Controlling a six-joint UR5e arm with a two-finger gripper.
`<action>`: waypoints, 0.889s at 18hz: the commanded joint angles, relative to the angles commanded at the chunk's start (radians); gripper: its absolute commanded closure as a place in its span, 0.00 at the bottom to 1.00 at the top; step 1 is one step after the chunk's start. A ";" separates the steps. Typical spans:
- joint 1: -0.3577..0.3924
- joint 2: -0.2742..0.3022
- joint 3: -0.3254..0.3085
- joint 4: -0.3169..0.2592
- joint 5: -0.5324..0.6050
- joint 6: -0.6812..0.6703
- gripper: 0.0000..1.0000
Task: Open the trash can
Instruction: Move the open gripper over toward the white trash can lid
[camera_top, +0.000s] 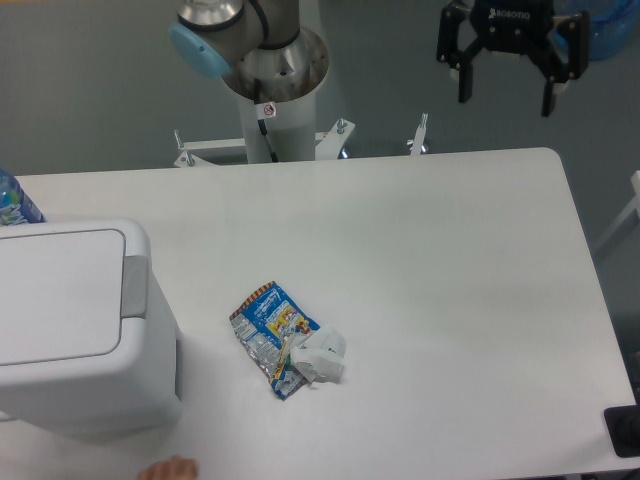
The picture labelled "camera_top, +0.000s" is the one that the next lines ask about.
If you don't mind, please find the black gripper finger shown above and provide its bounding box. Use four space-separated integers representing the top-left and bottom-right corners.
436 1 487 103
519 10 590 117

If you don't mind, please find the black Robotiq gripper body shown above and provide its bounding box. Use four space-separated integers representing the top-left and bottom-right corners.
468 1 555 56

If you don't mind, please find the white push-lid trash can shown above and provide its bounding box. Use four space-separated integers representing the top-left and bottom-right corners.
1 219 182 436

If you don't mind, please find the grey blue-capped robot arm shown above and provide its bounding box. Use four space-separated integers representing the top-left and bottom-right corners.
169 1 590 117

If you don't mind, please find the person's hand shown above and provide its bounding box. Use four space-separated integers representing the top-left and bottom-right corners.
136 456 199 480

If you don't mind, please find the large blue water jug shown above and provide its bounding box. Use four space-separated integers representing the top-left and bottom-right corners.
554 0 639 60

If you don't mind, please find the blue snack wrapper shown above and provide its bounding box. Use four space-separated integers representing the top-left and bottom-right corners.
229 281 320 400

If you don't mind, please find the crumpled white paper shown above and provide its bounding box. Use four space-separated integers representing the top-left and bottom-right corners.
290 325 346 383

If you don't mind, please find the black device at table edge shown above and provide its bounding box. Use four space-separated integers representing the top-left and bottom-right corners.
604 405 639 458

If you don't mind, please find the blue labelled plastic bottle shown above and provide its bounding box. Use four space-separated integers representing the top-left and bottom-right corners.
1 169 46 226

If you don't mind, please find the white frame at right edge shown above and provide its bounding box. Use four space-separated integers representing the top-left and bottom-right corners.
593 171 639 258

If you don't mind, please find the white pedestal base frame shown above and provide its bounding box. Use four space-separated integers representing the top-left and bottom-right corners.
172 112 431 169

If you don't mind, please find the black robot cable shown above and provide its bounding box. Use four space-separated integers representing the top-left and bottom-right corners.
252 78 280 164

